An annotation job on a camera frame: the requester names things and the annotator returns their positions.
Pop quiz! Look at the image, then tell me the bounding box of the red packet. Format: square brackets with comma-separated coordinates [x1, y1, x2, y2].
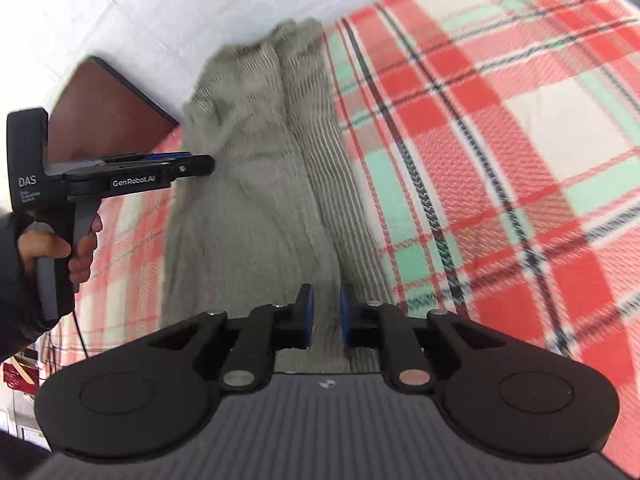
[2, 360, 40, 392]

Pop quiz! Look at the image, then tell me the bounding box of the brown wooden headboard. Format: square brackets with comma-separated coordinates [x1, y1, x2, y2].
[47, 56, 181, 163]

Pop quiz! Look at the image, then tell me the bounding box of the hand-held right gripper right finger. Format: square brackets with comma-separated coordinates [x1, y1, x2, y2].
[340, 285, 506, 394]

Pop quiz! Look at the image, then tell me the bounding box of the grey striped shirt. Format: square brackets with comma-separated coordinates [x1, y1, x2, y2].
[162, 17, 401, 373]

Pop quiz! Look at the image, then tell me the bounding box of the red plaid bed blanket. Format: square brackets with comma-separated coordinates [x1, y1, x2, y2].
[50, 0, 640, 471]

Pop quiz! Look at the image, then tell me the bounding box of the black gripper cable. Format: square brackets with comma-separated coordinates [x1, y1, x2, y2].
[71, 309, 90, 359]

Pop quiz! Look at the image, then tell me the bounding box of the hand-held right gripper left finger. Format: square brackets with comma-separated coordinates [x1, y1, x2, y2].
[145, 284, 315, 393]

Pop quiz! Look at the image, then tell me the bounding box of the person's left hand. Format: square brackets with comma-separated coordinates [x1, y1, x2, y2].
[19, 214, 103, 293]

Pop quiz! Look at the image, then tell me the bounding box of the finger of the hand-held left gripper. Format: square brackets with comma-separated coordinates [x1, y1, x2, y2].
[170, 155, 217, 179]
[104, 151, 193, 166]

